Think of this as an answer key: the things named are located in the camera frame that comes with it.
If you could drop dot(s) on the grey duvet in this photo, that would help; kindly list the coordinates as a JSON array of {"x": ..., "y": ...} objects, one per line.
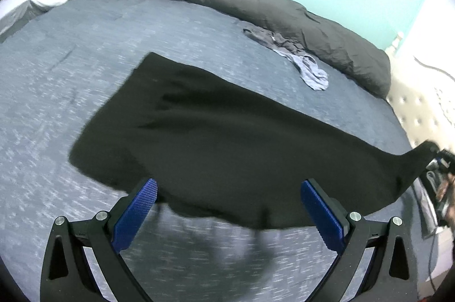
[{"x": 248, "y": 3}]

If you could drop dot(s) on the blue-grey underwear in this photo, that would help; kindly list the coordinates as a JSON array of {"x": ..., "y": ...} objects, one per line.
[{"x": 312, "y": 74}]

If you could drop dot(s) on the beige tufted headboard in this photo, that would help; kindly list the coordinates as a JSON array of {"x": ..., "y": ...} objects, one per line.
[{"x": 419, "y": 103}]

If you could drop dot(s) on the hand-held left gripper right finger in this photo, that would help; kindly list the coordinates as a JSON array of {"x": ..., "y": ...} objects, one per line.
[{"x": 321, "y": 216}]

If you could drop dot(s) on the black sweatshirt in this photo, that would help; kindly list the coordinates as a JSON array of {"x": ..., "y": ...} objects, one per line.
[{"x": 213, "y": 145}]

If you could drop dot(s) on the person's right hand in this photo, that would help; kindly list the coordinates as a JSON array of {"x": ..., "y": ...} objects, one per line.
[{"x": 446, "y": 186}]

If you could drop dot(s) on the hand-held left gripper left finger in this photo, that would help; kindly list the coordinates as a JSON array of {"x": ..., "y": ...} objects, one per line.
[{"x": 137, "y": 213}]

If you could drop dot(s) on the blue patterned bed blanket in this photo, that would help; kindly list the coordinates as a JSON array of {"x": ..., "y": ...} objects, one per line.
[{"x": 71, "y": 74}]

